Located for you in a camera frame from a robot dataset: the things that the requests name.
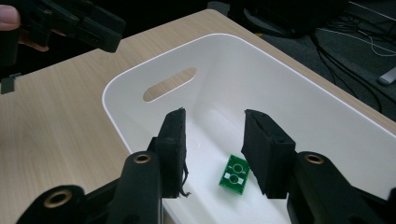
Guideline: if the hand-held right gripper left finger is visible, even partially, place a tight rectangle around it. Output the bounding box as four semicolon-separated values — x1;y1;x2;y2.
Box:
148;106;190;199

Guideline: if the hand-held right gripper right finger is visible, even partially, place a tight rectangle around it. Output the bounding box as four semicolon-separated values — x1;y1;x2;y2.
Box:
241;108;297;200

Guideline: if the green toy block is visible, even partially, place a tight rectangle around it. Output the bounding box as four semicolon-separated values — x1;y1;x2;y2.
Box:
219;154;251;196

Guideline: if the white plastic bin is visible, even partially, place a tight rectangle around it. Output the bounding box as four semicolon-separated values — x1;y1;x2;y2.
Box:
102;33;396;224

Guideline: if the grey table clip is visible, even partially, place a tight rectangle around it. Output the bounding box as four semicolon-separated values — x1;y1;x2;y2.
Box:
0;73;22;95

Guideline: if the black floor cable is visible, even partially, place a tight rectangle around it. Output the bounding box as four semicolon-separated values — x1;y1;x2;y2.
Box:
311;31;384;113

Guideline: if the white desk frame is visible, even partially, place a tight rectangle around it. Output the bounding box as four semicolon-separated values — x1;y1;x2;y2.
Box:
376;66;396;87

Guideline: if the white floor cable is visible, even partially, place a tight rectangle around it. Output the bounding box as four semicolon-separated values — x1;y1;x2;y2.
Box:
317;26;396;59

